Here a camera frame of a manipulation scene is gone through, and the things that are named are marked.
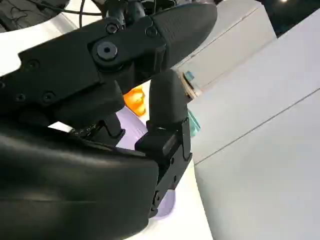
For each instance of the lilac plate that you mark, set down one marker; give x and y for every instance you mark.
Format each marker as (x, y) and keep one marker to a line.
(132, 130)

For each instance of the small orange toy bread roll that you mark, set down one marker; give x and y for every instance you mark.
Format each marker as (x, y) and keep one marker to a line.
(135, 100)

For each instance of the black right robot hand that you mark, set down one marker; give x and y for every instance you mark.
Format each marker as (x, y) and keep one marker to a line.
(62, 180)

